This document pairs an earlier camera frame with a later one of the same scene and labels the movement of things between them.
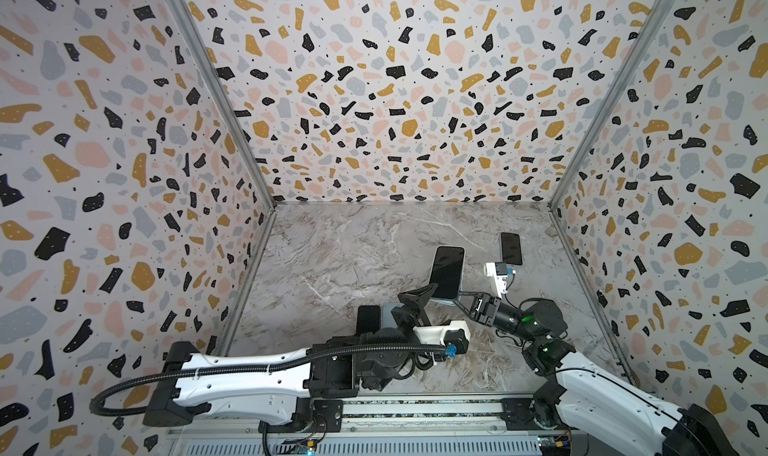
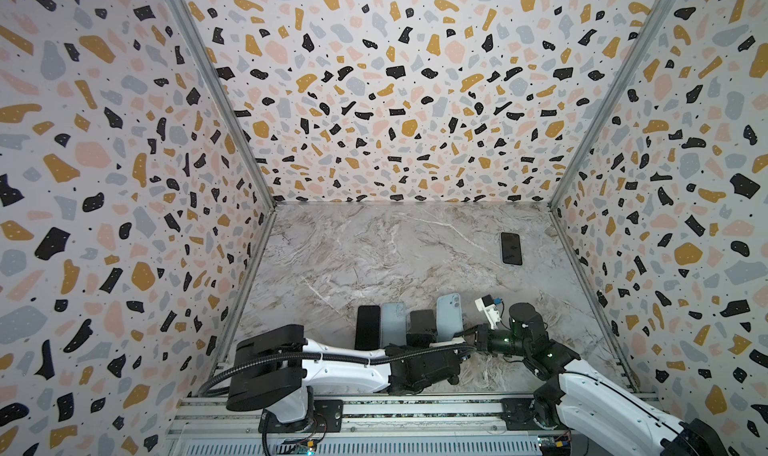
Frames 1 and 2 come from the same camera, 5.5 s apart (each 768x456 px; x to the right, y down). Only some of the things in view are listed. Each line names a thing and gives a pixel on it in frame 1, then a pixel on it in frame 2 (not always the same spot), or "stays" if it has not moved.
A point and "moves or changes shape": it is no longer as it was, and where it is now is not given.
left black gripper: x=414 y=299 to x=413 y=339
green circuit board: x=300 y=447 stays
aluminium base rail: x=404 y=425 stays
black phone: x=447 y=271 moves or changes shape
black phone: x=511 y=248 stays
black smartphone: x=368 y=319 stays
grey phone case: x=388 y=320 stays
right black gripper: x=477 y=304 to x=477 y=338
